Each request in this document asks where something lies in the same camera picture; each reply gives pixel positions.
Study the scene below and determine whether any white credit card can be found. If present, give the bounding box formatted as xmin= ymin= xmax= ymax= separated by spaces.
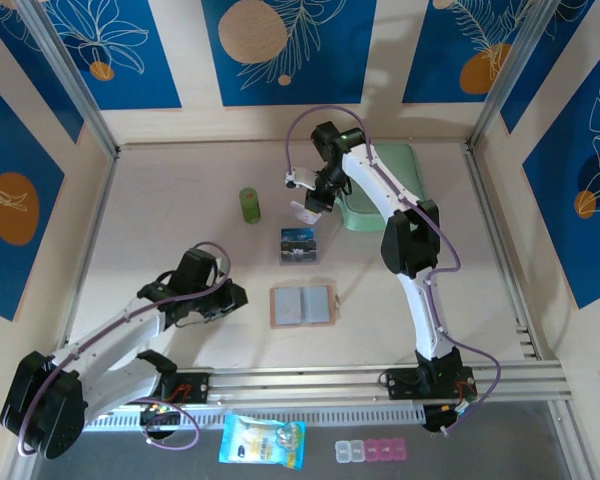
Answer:
xmin=289 ymin=199 xmax=315 ymax=225

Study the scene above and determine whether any blue credit card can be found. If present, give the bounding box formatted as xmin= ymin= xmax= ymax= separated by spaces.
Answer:
xmin=281 ymin=227 xmax=318 ymax=246

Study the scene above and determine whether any dark credit card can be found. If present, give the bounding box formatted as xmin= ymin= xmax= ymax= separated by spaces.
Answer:
xmin=279 ymin=243 xmax=322 ymax=267

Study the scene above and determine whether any small green bottle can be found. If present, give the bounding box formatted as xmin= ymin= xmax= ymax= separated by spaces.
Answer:
xmin=238 ymin=187 xmax=262 ymax=225

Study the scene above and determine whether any mint green zip pouch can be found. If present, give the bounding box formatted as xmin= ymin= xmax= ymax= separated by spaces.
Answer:
xmin=336 ymin=143 xmax=429 ymax=234

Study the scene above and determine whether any blue snack bag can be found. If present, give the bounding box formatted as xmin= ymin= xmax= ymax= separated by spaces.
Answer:
xmin=218 ymin=413 xmax=308 ymax=472

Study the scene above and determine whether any white and pink pill organiser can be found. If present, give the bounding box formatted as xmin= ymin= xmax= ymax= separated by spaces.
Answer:
xmin=333 ymin=438 xmax=410 ymax=464

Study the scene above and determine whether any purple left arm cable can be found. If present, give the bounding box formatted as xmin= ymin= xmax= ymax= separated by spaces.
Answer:
xmin=17 ymin=241 xmax=231 ymax=458

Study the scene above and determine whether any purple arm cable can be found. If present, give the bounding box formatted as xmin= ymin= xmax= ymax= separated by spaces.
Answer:
xmin=284 ymin=104 xmax=504 ymax=439
xmin=17 ymin=241 xmax=231 ymax=458

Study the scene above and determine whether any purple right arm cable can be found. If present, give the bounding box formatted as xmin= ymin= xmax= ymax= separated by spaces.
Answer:
xmin=284 ymin=104 xmax=504 ymax=439

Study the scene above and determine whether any aluminium table side rail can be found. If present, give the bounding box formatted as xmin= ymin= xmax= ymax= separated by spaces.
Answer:
xmin=59 ymin=147 xmax=122 ymax=351
xmin=463 ymin=147 xmax=556 ymax=364

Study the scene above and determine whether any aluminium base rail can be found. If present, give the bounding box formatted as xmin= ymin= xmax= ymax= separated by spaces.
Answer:
xmin=82 ymin=360 xmax=574 ymax=409

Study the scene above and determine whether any slotted grey cable duct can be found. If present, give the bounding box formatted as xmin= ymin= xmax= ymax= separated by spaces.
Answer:
xmin=82 ymin=404 xmax=427 ymax=432

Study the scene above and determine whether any aluminium frame post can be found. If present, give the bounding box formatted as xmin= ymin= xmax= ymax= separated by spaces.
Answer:
xmin=17 ymin=0 xmax=120 ymax=159
xmin=464 ymin=0 xmax=564 ymax=154

